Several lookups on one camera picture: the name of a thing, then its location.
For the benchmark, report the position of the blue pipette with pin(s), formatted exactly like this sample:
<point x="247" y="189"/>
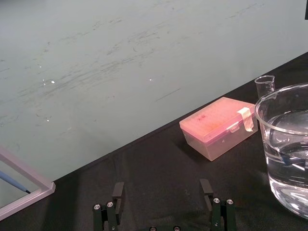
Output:
<point x="14" y="182"/>

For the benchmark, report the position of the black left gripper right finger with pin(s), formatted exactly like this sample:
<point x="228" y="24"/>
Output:
<point x="216" y="209"/>

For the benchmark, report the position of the beige tape strip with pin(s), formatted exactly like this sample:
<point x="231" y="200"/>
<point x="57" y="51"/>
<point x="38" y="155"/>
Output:
<point x="247" y="118"/>

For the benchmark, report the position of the white framed tray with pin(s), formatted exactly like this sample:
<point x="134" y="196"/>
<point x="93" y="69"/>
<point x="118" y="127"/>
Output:
<point x="26" y="183"/>

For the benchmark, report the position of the pink translucent plastic box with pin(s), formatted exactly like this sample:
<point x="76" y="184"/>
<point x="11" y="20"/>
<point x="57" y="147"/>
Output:
<point x="217" y="127"/>

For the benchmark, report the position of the large clear glass beaker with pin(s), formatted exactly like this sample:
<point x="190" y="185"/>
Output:
<point x="285" y="146"/>

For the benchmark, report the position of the dark object at wall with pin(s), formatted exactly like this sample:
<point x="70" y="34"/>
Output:
<point x="306" y="9"/>

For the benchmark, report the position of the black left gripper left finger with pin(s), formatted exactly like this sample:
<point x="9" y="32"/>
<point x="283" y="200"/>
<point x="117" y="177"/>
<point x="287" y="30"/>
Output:
<point x="116" y="204"/>

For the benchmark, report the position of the small clear glass beaker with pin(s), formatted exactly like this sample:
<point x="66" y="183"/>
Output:
<point x="264" y="87"/>

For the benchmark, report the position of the black table cloth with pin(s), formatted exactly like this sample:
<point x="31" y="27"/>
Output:
<point x="173" y="183"/>

